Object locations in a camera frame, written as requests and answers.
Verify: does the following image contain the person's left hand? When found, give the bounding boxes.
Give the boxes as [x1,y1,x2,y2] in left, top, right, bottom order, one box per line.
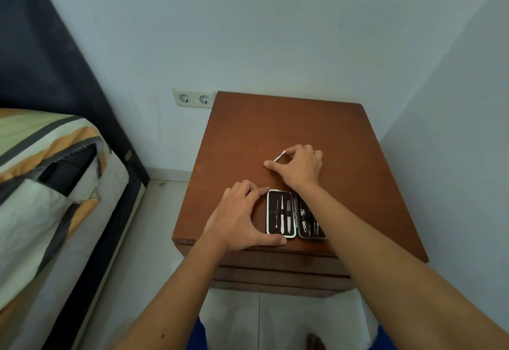
[203,180,288,252]

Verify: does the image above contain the person's right hand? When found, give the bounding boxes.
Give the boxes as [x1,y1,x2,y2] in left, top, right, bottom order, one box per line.
[264,144,323,194]

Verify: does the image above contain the black manicure case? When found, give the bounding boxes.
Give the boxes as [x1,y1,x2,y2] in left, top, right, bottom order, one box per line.
[266,189,328,241]

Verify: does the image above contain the person's left forearm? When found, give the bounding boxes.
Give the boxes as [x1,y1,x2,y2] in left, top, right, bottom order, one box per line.
[108,234,232,350]

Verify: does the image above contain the person's right forearm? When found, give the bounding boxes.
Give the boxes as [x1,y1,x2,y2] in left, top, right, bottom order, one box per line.
[290,181,509,350]

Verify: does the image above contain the brown wooden nightstand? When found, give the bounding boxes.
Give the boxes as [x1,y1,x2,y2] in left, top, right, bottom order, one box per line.
[172,91,429,298]

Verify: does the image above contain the silver nail scissors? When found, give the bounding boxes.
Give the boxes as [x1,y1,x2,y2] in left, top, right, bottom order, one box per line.
[300,202,311,237]

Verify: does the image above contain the person's blue shorts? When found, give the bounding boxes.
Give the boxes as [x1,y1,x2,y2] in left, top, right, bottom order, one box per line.
[190,316,399,350]

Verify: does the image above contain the striped bed mattress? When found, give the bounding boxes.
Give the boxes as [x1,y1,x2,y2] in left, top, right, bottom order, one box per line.
[0,108,130,350]

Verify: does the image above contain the white double wall socket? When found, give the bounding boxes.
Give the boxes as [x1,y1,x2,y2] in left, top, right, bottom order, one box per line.
[173,88,217,109]

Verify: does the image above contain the dark blue bed frame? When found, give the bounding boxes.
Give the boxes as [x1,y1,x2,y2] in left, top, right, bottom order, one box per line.
[0,0,151,350]

